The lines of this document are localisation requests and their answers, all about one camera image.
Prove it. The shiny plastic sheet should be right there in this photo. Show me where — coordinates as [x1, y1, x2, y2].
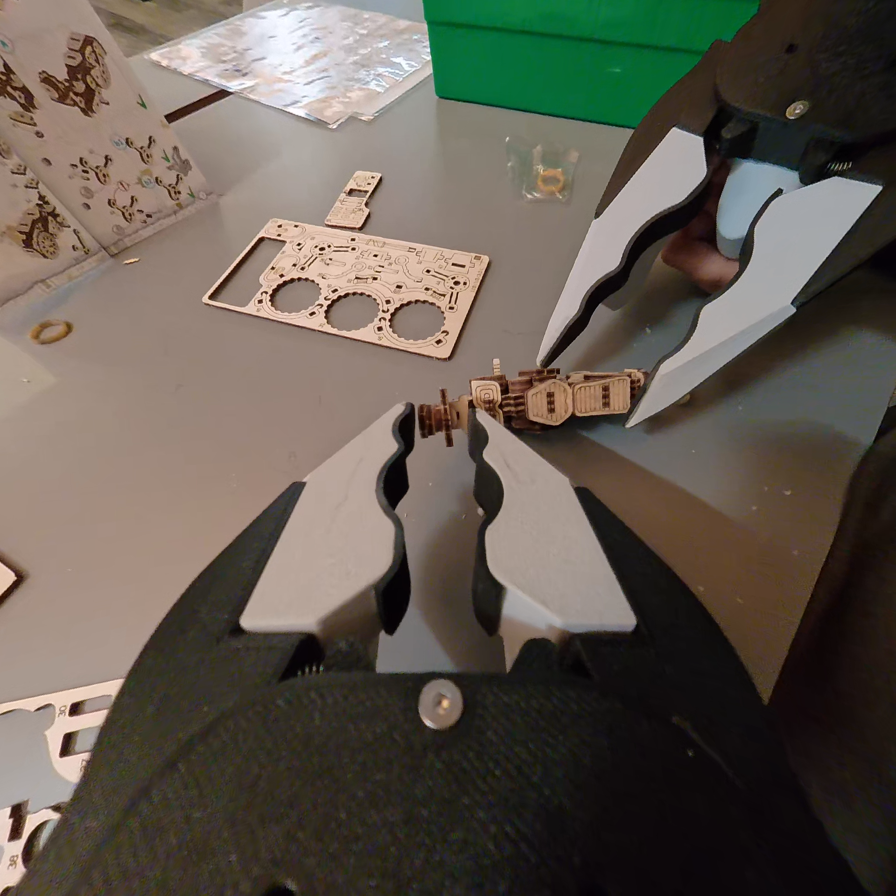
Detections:
[146, 0, 434, 132]

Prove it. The clear plastic bag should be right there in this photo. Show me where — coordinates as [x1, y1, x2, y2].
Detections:
[504, 135, 584, 206]

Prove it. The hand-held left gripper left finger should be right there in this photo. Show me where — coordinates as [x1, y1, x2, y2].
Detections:
[241, 403, 415, 642]

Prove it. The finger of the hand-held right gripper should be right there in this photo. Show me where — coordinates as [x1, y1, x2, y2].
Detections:
[536, 126, 713, 368]
[626, 175, 885, 430]

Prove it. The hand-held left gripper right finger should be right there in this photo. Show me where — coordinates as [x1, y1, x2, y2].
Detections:
[468, 408, 638, 642]

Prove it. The person's right hand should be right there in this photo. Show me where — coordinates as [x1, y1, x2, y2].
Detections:
[662, 211, 747, 294]

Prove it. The wooden sheet with round holes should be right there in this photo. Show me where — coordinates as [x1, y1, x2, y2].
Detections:
[202, 219, 491, 363]

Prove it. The wooden engine model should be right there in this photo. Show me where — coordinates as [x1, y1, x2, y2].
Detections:
[419, 359, 649, 450]

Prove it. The folded paper instruction sheet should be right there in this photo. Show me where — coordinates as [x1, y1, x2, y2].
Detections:
[0, 0, 220, 310]

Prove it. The wooden sheet with gear cutouts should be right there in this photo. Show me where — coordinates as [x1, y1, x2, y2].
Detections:
[0, 678, 126, 887]

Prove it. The grey desk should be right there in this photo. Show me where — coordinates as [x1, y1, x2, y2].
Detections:
[0, 55, 873, 709]

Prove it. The small wooden parts sheet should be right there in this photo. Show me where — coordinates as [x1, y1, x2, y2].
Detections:
[325, 170, 386, 230]

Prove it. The green plastic bin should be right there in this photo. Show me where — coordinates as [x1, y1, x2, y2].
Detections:
[422, 0, 762, 128]

